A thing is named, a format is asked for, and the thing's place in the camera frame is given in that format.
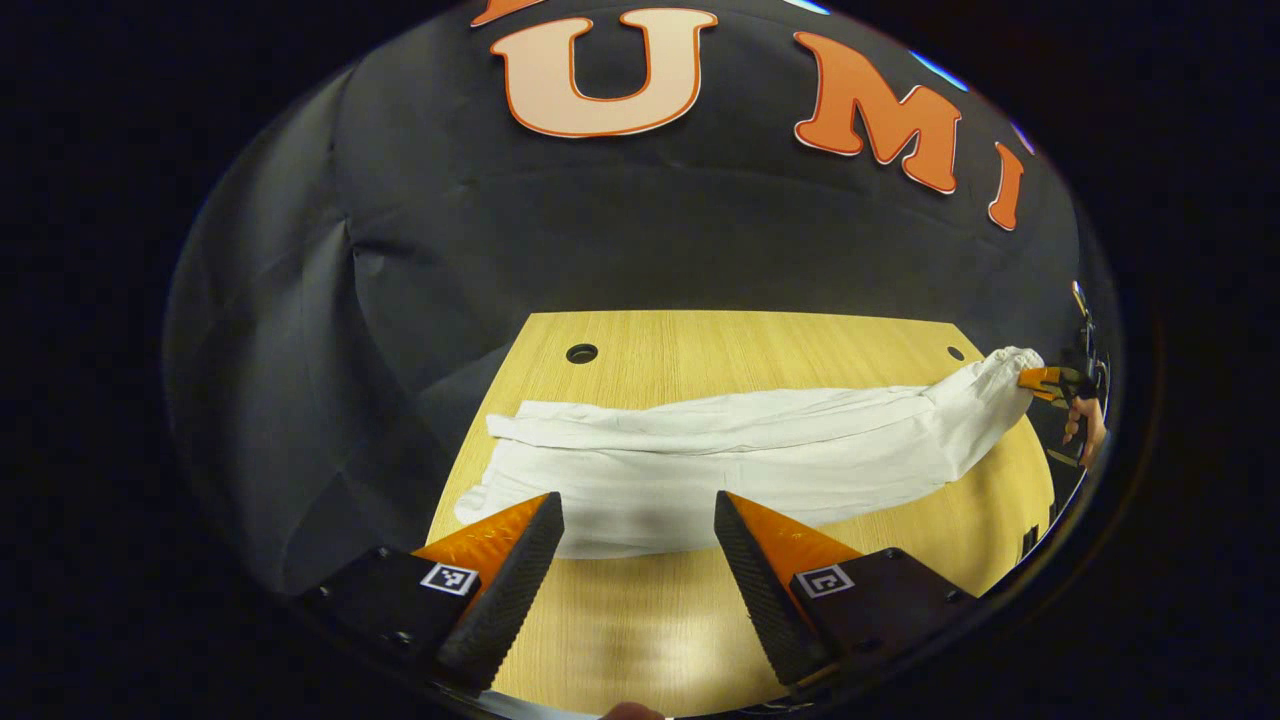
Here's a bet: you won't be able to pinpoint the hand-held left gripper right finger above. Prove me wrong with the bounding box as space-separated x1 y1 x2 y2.
712 489 979 691

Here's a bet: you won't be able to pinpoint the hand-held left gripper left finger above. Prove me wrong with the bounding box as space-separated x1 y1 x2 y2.
298 490 567 696

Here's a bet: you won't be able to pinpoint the white jeans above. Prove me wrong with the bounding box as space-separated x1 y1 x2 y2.
455 346 1046 561

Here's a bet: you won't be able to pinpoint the black backdrop cloth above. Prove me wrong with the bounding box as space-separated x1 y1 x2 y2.
165 0 1111 601

